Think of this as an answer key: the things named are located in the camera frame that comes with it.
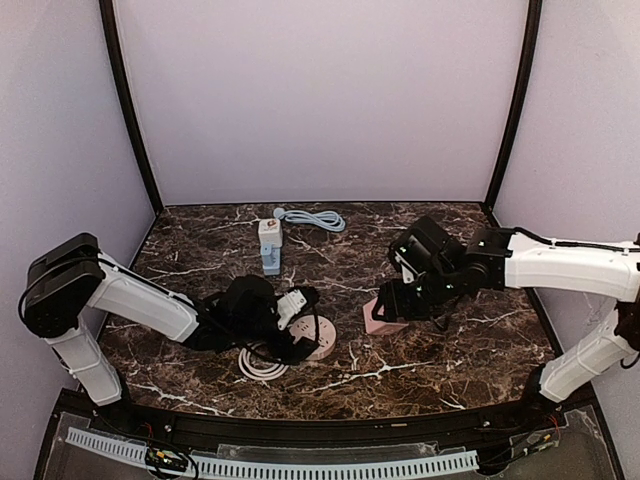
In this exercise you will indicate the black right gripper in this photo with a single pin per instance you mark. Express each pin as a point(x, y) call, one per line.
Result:
point(396, 298)

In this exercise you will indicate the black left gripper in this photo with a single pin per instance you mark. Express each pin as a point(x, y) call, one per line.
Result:
point(298, 340)

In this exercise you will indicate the blue power strip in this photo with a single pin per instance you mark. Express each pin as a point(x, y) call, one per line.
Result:
point(273, 268)

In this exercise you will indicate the pink round power socket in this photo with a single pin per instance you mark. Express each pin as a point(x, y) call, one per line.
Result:
point(318, 329)

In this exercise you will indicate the large pink cube adapter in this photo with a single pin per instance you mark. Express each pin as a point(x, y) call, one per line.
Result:
point(377, 327)

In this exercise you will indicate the white cube socket adapter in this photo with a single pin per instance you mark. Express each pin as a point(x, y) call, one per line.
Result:
point(270, 232)

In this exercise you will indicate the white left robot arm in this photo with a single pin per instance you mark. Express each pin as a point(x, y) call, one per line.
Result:
point(77, 275)

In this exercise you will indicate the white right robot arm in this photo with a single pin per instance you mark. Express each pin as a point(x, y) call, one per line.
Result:
point(599, 282)

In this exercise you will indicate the small green circuit board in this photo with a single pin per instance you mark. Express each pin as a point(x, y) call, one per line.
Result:
point(166, 459)

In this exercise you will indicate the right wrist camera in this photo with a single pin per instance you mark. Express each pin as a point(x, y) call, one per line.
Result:
point(411, 253)

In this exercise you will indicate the grey slotted cable duct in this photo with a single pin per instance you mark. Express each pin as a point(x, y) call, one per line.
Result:
point(408, 461)

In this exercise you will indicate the right black frame post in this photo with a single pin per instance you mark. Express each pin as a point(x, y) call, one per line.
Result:
point(523, 74)

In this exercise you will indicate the black frame post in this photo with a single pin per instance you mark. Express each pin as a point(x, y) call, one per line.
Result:
point(523, 74)
point(128, 110)

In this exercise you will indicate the left black frame post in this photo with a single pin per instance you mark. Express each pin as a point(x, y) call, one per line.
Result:
point(128, 110)

